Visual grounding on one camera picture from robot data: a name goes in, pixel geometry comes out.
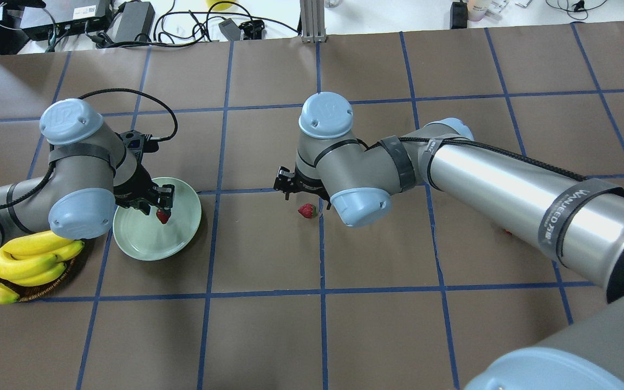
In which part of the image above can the wicker fruit basket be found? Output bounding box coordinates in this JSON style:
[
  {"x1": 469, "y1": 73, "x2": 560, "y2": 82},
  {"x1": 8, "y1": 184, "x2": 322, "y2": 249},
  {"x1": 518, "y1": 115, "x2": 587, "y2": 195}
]
[{"x1": 0, "y1": 258, "x2": 86, "y2": 303}]

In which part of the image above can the light green plate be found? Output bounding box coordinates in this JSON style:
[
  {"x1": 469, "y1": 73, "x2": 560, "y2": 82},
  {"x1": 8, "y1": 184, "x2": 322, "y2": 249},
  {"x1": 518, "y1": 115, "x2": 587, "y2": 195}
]
[{"x1": 112, "y1": 177, "x2": 202, "y2": 261}]

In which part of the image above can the aluminium frame post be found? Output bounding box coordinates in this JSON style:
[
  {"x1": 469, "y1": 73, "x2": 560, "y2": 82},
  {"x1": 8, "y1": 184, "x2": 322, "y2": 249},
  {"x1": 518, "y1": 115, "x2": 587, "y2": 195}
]
[{"x1": 300, "y1": 0, "x2": 328, "y2": 43}]

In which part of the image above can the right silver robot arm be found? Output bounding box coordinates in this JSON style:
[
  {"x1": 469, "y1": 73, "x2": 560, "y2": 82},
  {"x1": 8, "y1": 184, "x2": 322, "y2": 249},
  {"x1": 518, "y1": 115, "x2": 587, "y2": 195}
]
[{"x1": 273, "y1": 92, "x2": 624, "y2": 389}]

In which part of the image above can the black power adapter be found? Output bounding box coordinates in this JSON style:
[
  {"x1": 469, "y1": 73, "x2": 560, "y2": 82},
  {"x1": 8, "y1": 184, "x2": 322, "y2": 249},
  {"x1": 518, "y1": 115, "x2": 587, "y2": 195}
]
[{"x1": 449, "y1": 2, "x2": 469, "y2": 30}]

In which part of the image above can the black earphone cable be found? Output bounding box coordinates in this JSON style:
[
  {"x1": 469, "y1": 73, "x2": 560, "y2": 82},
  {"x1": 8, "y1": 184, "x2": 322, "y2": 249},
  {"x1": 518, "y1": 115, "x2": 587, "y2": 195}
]
[{"x1": 545, "y1": 0, "x2": 610, "y2": 14}]

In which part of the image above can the yellow banana bunch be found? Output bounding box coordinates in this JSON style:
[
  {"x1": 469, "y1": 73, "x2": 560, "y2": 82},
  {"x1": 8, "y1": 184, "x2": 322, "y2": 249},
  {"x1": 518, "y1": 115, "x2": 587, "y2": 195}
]
[{"x1": 0, "y1": 230, "x2": 86, "y2": 304}]

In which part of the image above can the paper cup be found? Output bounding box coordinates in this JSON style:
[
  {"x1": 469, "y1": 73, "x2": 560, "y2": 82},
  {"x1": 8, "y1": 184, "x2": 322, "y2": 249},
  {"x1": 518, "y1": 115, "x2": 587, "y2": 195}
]
[{"x1": 466, "y1": 0, "x2": 492, "y2": 22}]

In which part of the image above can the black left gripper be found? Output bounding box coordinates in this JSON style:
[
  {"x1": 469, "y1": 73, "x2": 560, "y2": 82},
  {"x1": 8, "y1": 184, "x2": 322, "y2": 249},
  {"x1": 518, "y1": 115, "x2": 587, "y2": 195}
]
[{"x1": 113, "y1": 131, "x2": 176, "y2": 216}]

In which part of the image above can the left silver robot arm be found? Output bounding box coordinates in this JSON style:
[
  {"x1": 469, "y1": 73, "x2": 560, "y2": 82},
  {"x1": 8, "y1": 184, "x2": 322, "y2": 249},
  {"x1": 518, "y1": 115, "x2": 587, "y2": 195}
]
[{"x1": 0, "y1": 99, "x2": 176, "y2": 247}]

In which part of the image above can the black power brick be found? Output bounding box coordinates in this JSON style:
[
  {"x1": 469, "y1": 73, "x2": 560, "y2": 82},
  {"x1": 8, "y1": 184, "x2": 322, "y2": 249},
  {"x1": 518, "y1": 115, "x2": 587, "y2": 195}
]
[{"x1": 113, "y1": 2, "x2": 154, "y2": 43}]

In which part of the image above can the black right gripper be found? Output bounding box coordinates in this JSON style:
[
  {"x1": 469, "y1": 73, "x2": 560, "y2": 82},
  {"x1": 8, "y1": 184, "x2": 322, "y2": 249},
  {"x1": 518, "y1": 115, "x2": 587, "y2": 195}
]
[{"x1": 274, "y1": 166, "x2": 332, "y2": 212}]

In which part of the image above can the yellow tape roll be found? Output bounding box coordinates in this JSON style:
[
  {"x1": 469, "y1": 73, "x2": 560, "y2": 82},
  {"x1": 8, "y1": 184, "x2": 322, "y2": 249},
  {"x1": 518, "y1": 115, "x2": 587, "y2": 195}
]
[{"x1": 205, "y1": 0, "x2": 236, "y2": 12}]

